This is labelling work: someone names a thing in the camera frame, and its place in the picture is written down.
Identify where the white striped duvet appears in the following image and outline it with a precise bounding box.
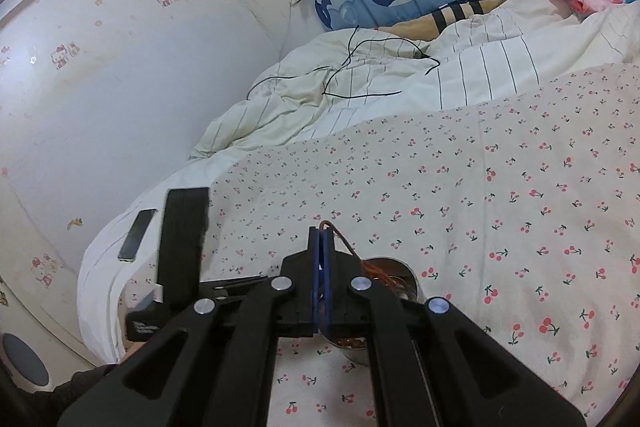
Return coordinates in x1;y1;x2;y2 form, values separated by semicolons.
189;0;640;160

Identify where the red string bracelet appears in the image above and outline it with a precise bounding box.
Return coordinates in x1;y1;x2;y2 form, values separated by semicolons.
319;220;401;293

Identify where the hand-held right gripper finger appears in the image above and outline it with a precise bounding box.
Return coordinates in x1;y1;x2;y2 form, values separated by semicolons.
57;229;321;427
321;229;586;427

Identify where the beige striped pillow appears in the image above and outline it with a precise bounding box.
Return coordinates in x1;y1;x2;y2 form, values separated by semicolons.
377;0;523;38

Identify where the round metal tin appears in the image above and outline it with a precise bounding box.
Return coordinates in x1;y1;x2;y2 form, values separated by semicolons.
320;256;422;370

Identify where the person's left forearm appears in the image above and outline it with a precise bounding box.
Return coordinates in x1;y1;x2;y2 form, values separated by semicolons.
47;363;123;427

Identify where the black smartphone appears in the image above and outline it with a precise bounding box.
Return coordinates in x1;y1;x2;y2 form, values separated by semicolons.
119;209;157;264

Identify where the cherry print bedsheet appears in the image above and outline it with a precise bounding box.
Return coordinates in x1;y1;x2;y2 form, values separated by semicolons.
80;62;640;427

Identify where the thin black cable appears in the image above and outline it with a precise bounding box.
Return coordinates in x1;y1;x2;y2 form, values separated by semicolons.
246;26;442;100

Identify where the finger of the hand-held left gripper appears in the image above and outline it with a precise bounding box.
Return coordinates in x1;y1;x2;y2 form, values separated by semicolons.
199;276;273;304

